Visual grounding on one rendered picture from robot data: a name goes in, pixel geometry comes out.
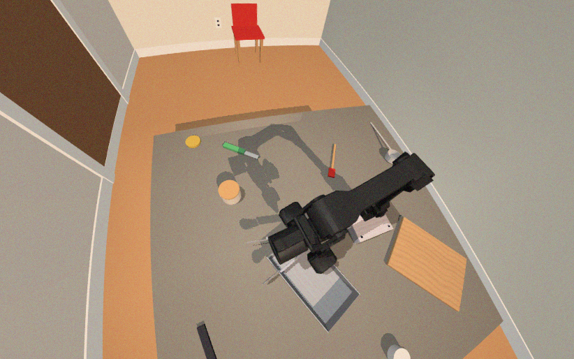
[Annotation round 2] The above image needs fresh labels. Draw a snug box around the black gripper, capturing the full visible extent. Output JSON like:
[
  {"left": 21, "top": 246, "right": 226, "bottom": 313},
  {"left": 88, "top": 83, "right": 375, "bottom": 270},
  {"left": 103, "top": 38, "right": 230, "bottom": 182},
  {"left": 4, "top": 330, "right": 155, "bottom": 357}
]
[{"left": 279, "top": 202, "right": 337, "bottom": 274}]

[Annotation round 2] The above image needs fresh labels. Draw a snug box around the grey rectangular tin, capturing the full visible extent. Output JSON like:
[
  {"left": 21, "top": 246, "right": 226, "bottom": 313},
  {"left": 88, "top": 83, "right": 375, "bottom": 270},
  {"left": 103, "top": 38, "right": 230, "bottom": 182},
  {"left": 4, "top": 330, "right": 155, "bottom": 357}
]
[{"left": 267, "top": 249, "right": 360, "bottom": 333}]

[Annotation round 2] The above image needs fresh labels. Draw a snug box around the white cylindrical container with orange lid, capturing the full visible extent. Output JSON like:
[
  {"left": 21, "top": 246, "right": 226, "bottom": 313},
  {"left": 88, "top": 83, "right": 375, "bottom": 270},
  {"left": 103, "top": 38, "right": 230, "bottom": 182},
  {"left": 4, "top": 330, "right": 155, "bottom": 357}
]
[{"left": 219, "top": 180, "right": 242, "bottom": 205}]

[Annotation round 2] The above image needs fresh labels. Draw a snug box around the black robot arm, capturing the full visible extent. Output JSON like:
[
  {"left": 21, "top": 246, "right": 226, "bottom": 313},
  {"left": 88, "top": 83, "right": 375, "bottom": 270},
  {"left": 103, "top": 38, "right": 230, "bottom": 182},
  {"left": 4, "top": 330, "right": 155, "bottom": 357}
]
[{"left": 267, "top": 152, "right": 435, "bottom": 265}]

